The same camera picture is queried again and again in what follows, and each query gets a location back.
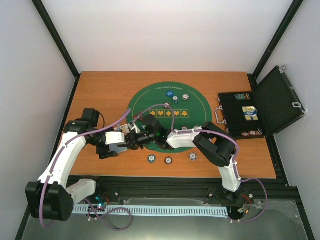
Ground red white chips in case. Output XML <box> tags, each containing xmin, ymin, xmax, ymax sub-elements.
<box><xmin>241</xmin><ymin>130</ymin><xmax>263</xmax><ymax>138</ymax></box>

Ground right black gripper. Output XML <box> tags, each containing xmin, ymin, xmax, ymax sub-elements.
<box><xmin>118</xmin><ymin>130</ymin><xmax>157</xmax><ymax>151</ymax></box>

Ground blue small blind button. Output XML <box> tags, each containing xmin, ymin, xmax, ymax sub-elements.
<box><xmin>165</xmin><ymin>90</ymin><xmax>175</xmax><ymax>98</ymax></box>

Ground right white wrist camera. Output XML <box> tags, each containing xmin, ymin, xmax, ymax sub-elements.
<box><xmin>127</xmin><ymin>122</ymin><xmax>141</xmax><ymax>134</ymax></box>

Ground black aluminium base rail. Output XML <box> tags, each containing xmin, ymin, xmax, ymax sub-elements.
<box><xmin>32</xmin><ymin>175</ymin><xmax>300</xmax><ymax>205</ymax></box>

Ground blue white poker chip stack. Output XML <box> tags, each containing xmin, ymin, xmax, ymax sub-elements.
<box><xmin>188</xmin><ymin>152</ymin><xmax>198</xmax><ymax>161</ymax></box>

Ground multicolour chip row in case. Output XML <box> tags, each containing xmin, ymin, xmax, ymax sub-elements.
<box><xmin>234</xmin><ymin>93</ymin><xmax>251</xmax><ymax>101</ymax></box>

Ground black red triangular dealer button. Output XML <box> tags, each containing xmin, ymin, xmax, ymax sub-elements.
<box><xmin>132</xmin><ymin>114</ymin><xmax>143</xmax><ymax>121</ymax></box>

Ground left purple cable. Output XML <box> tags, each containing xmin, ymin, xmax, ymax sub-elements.
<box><xmin>39</xmin><ymin>108</ymin><xmax>133</xmax><ymax>230</ymax></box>

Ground black poker case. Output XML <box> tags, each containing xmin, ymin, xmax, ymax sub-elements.
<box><xmin>218</xmin><ymin>66</ymin><xmax>307</xmax><ymax>140</ymax></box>

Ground dark red poker chip stack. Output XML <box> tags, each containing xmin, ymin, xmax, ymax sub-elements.
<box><xmin>164</xmin><ymin>156</ymin><xmax>173</xmax><ymax>165</ymax></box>

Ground blue gold card deck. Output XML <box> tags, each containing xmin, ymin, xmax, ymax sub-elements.
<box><xmin>242</xmin><ymin>106</ymin><xmax>259</xmax><ymax>121</ymax></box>

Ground grey playing card deck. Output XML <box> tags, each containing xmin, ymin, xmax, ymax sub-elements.
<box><xmin>109</xmin><ymin>145</ymin><xmax>128</xmax><ymax>154</ymax></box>

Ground light blue cable duct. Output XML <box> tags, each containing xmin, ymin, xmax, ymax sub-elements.
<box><xmin>72</xmin><ymin>204</ymin><xmax>229</xmax><ymax>218</ymax></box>

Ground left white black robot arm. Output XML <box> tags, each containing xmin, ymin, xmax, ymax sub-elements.
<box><xmin>25</xmin><ymin>108</ymin><xmax>125</xmax><ymax>228</ymax></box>

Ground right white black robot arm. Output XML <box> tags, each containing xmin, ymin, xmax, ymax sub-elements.
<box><xmin>122</xmin><ymin>114</ymin><xmax>242</xmax><ymax>203</ymax></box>

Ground round green poker mat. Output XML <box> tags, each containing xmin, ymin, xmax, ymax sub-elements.
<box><xmin>126</xmin><ymin>81</ymin><xmax>214</xmax><ymax>154</ymax></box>

